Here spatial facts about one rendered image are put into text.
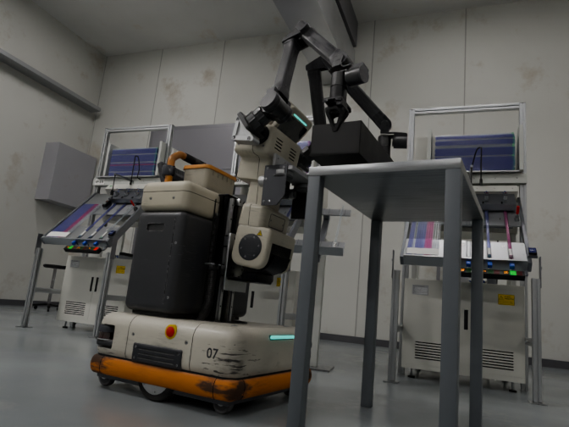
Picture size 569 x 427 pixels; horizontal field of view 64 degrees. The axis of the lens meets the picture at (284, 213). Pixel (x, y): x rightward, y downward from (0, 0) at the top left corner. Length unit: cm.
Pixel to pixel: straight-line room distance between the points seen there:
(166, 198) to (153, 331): 51
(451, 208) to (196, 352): 94
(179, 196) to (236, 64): 585
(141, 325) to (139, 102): 673
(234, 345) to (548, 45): 585
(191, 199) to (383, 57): 527
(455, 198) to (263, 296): 227
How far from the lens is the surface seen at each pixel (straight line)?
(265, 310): 335
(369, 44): 694
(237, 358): 155
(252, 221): 178
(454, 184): 130
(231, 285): 188
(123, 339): 185
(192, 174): 202
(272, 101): 169
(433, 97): 641
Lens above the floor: 37
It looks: 11 degrees up
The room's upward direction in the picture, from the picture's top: 6 degrees clockwise
